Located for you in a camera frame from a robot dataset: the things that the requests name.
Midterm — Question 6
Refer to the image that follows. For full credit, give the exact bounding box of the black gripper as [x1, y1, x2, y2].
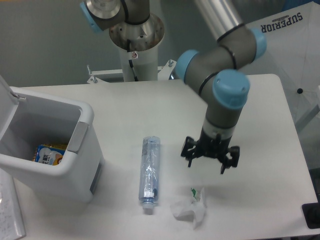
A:
[180, 131, 240, 175]

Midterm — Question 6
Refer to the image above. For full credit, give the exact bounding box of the white tissue wrapper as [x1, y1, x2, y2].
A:
[170, 187, 207, 229]

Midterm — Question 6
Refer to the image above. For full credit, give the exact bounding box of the clear plastic bottle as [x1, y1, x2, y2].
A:
[138, 136, 161, 215]

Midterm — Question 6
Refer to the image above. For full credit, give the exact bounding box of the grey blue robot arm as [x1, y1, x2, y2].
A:
[80, 0, 267, 171]

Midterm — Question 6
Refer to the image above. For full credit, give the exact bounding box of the white plastic trash can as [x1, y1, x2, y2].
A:
[0, 79, 104, 203]

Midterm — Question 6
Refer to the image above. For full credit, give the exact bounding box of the black device at edge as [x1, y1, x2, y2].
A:
[302, 202, 320, 229]

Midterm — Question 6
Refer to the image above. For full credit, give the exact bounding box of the white umbrella with lettering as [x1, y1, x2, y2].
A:
[242, 0, 320, 131]

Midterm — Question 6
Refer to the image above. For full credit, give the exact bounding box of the blue yellow snack packet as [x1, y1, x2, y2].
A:
[32, 144, 67, 166]

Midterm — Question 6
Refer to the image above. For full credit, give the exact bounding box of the white metal mounting bracket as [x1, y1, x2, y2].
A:
[86, 59, 179, 85]

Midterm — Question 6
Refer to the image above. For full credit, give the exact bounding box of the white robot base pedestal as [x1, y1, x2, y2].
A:
[109, 13, 165, 82]

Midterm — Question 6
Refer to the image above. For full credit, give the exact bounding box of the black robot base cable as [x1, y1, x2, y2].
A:
[126, 38, 139, 82]

